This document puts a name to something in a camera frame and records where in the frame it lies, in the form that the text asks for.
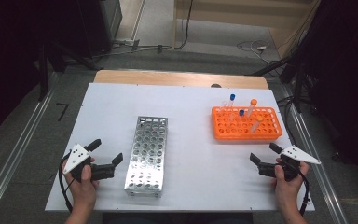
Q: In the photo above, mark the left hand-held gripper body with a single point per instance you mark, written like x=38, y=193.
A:
x=77, y=157

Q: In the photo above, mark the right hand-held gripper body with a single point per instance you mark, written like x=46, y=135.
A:
x=296, y=154

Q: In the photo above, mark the orange cap test tube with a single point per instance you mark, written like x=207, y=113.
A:
x=256, y=125
x=253, y=102

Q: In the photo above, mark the silver metal tube rack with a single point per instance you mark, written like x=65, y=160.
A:
x=149, y=149

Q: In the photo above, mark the orange plastic tube rack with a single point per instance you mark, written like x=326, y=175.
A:
x=218, y=134

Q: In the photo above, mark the blue cap test tube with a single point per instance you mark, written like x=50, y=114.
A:
x=241, y=112
x=232, y=97

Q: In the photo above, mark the clear glass test tube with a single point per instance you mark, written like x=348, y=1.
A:
x=223, y=105

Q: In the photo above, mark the person's left hand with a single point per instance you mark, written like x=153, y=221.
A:
x=82, y=193

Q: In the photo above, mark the person's right hand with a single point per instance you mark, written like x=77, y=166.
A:
x=287, y=191

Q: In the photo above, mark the black metal stand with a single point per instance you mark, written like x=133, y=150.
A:
x=297, y=90
x=43, y=77

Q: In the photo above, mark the dark round table grommet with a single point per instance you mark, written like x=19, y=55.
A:
x=216, y=85

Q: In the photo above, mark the white table board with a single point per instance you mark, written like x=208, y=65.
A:
x=192, y=102

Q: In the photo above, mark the black curtain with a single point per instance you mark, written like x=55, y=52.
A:
x=9, y=62
x=348, y=77

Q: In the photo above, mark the wooden table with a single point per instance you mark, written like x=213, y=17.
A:
x=167, y=77

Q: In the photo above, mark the grey power strip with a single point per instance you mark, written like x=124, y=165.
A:
x=127, y=43

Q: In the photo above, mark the dark cabinet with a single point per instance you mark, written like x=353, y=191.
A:
x=105, y=21

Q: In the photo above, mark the light wooden panel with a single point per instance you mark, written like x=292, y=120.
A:
x=230, y=15

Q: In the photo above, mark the metal floor rail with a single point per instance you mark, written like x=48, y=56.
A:
x=39, y=105
x=331, y=194

